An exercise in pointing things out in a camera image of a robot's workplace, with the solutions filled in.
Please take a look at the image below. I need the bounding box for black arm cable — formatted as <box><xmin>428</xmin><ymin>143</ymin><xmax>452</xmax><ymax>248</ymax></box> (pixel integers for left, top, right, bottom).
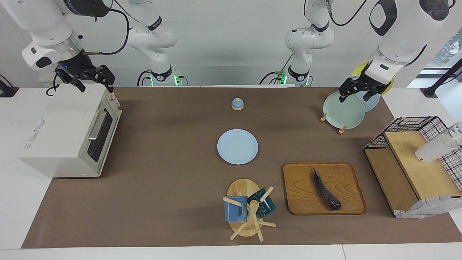
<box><xmin>327</xmin><ymin>0</ymin><xmax>369</xmax><ymax>27</ymax></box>
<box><xmin>81</xmin><ymin>0</ymin><xmax>159</xmax><ymax>56</ymax></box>

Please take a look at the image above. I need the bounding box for black angled stand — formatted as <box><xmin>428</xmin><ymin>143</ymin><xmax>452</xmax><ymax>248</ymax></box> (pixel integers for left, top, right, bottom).
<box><xmin>420</xmin><ymin>58</ymin><xmax>462</xmax><ymax>99</ymax></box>

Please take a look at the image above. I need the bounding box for black left base cable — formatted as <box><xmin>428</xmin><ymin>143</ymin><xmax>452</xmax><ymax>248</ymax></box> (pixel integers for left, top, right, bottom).
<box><xmin>259</xmin><ymin>54</ymin><xmax>292</xmax><ymax>86</ymax></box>

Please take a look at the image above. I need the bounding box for black wire basket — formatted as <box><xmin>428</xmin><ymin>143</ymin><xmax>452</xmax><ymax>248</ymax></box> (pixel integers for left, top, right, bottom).
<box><xmin>363</xmin><ymin>116</ymin><xmax>462</xmax><ymax>192</ymax></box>

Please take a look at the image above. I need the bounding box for pale green racked plate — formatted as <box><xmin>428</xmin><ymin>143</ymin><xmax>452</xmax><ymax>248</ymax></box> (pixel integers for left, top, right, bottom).
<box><xmin>323</xmin><ymin>91</ymin><xmax>366</xmax><ymax>130</ymax></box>

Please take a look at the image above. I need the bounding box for brown table mat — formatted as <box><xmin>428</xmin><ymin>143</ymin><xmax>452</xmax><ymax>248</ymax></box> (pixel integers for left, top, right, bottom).
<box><xmin>21</xmin><ymin>87</ymin><xmax>462</xmax><ymax>249</ymax></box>

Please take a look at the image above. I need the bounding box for dark purple eggplant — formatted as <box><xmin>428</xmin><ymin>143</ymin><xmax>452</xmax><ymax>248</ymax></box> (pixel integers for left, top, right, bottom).
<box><xmin>312</xmin><ymin>168</ymin><xmax>342</xmax><ymax>211</ymax></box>

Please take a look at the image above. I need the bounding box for wooden plate rack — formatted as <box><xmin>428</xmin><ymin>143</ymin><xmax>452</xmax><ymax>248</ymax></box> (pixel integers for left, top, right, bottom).
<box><xmin>320</xmin><ymin>113</ymin><xmax>347</xmax><ymax>135</ymax></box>

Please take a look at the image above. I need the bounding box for cream toaster oven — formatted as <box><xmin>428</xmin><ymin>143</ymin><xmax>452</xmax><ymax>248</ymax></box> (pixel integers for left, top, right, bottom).
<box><xmin>18</xmin><ymin>84</ymin><xmax>122</xmax><ymax>178</ymax></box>

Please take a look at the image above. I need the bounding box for wooden serving tray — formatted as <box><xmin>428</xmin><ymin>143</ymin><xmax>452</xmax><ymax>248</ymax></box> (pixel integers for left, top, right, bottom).
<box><xmin>283</xmin><ymin>162</ymin><xmax>367</xmax><ymax>216</ymax></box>

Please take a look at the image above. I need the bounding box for black base cable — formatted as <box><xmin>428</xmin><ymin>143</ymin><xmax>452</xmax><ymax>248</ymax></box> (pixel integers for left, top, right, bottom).
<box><xmin>259</xmin><ymin>54</ymin><xmax>292</xmax><ymax>86</ymax></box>
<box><xmin>136</xmin><ymin>70</ymin><xmax>153</xmax><ymax>87</ymax></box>

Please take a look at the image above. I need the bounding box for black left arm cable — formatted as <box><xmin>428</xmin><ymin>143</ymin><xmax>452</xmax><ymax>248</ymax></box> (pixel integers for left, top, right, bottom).
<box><xmin>327</xmin><ymin>0</ymin><xmax>369</xmax><ymax>27</ymax></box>

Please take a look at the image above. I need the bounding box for white cup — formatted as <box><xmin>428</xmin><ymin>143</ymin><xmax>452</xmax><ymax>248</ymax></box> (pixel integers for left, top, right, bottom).
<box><xmin>415</xmin><ymin>134</ymin><xmax>458</xmax><ymax>163</ymax></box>

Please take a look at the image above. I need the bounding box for dark green mug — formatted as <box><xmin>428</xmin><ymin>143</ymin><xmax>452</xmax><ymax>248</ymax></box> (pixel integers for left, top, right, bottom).
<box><xmin>247</xmin><ymin>188</ymin><xmax>276</xmax><ymax>218</ymax></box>

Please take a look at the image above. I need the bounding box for light blue racked plate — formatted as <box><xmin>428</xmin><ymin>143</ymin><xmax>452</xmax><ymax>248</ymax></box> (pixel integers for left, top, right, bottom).
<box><xmin>352</xmin><ymin>76</ymin><xmax>380</xmax><ymax>112</ymax></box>

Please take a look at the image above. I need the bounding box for yellow racked plate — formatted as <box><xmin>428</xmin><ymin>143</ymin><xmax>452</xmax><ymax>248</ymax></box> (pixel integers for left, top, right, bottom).
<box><xmin>352</xmin><ymin>61</ymin><xmax>395</xmax><ymax>96</ymax></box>

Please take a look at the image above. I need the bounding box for wooden step shelf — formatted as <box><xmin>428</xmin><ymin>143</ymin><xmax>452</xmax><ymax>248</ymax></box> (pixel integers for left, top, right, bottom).
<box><xmin>364</xmin><ymin>131</ymin><xmax>462</xmax><ymax>216</ymax></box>

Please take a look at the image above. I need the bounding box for black clamp mount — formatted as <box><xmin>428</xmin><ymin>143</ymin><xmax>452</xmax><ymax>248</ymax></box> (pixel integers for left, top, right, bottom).
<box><xmin>0</xmin><ymin>75</ymin><xmax>19</xmax><ymax>98</ymax></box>

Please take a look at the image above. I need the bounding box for black oven power cable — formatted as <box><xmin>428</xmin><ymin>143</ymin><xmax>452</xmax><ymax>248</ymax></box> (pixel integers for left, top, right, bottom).
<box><xmin>46</xmin><ymin>74</ymin><xmax>60</xmax><ymax>96</ymax></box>

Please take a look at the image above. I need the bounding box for black right base cable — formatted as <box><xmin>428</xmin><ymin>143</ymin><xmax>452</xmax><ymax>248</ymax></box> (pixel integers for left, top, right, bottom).
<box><xmin>136</xmin><ymin>70</ymin><xmax>153</xmax><ymax>87</ymax></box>

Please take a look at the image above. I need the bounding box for white checked cloth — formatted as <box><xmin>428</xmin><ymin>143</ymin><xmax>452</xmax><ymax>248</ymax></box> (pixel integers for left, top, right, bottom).
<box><xmin>394</xmin><ymin>194</ymin><xmax>462</xmax><ymax>219</ymax></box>

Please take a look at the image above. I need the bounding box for wooden mug tree stand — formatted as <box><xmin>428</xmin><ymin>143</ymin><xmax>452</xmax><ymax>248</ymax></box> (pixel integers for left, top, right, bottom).
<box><xmin>222</xmin><ymin>178</ymin><xmax>277</xmax><ymax>242</ymax></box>

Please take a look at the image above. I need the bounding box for clear glass cup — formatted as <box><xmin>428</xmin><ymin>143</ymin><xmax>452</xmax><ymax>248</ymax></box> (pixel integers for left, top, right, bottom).
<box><xmin>446</xmin><ymin>122</ymin><xmax>462</xmax><ymax>145</ymax></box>

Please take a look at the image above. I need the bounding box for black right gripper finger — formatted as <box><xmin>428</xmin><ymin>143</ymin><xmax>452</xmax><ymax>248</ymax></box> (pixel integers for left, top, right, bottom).
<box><xmin>55</xmin><ymin>69</ymin><xmax>86</xmax><ymax>93</ymax></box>
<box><xmin>100</xmin><ymin>65</ymin><xmax>116</xmax><ymax>100</ymax></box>

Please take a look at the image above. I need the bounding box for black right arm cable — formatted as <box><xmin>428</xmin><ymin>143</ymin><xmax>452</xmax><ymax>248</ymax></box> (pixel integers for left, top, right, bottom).
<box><xmin>81</xmin><ymin>0</ymin><xmax>159</xmax><ymax>56</ymax></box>

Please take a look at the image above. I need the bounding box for blue mug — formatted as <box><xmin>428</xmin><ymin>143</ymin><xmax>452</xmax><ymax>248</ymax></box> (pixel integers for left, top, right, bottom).
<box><xmin>224</xmin><ymin>195</ymin><xmax>248</xmax><ymax>222</ymax></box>

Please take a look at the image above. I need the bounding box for glass window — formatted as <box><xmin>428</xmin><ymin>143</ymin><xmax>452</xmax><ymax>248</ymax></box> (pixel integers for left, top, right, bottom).
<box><xmin>426</xmin><ymin>27</ymin><xmax>462</xmax><ymax>69</ymax></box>

